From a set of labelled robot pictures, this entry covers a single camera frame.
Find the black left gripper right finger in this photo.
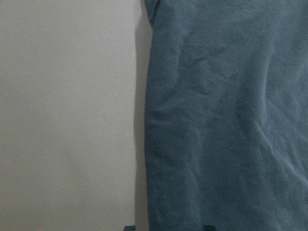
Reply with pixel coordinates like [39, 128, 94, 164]
[203, 225, 214, 231]

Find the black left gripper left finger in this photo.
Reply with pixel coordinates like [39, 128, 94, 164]
[123, 225, 136, 231]

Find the black printed t-shirt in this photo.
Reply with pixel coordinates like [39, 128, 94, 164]
[144, 0, 308, 231]

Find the brown paper table cover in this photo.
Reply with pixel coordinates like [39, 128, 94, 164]
[0, 0, 152, 231]

